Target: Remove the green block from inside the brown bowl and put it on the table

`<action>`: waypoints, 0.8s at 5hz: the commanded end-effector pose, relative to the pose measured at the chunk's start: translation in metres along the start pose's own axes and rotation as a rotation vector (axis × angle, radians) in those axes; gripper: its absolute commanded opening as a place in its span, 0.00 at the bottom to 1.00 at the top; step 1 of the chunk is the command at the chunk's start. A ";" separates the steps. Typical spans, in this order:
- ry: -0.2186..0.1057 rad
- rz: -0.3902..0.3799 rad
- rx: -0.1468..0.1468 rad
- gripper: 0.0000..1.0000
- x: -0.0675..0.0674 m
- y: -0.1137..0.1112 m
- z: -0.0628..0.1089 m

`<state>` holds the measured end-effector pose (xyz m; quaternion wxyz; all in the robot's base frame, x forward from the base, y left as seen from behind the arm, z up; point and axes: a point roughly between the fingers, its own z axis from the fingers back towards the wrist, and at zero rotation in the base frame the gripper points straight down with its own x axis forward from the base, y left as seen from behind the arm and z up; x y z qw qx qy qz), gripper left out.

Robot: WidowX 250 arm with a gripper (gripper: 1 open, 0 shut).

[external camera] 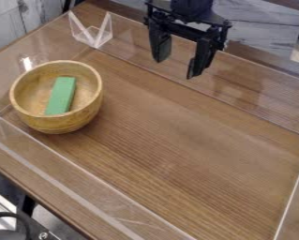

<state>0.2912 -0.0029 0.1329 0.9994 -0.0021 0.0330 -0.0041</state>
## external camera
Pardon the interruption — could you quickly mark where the black table leg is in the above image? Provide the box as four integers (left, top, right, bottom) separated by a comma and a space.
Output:
21, 195, 36, 217

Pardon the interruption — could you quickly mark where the brown wooden bowl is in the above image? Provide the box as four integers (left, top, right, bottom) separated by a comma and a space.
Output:
9, 60, 103, 134

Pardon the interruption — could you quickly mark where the clear acrylic tray wall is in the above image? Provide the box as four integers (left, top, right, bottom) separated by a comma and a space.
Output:
0, 17, 299, 240

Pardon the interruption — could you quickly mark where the black metal base plate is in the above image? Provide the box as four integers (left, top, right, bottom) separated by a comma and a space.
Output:
15, 213, 61, 240

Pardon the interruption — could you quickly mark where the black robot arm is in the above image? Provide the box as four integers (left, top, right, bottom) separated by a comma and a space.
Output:
144, 0, 231, 79

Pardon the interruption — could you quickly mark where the green rectangular block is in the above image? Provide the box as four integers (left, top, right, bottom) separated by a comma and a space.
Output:
45, 77, 76, 115

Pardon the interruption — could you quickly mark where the black cable loop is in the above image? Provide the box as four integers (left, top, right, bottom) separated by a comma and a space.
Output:
0, 211, 32, 240

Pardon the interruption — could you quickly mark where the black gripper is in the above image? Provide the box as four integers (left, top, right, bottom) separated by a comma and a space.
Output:
146, 0, 231, 79

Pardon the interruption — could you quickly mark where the clear acrylic corner bracket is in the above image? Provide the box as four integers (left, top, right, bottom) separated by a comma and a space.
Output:
68, 11, 112, 49

